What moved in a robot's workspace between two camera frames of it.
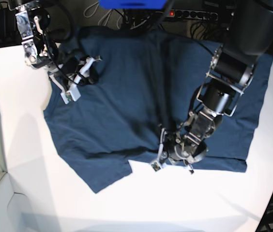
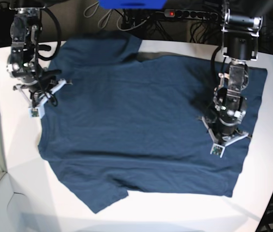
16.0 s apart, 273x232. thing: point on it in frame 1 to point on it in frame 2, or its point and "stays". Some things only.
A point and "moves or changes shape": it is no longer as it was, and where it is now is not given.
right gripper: [189, 151] to [221, 129]
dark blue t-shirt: [146, 81] moves or changes shape
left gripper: [69, 65] to [41, 88]
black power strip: [202, 15] stays
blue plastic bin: [132, 4] stays
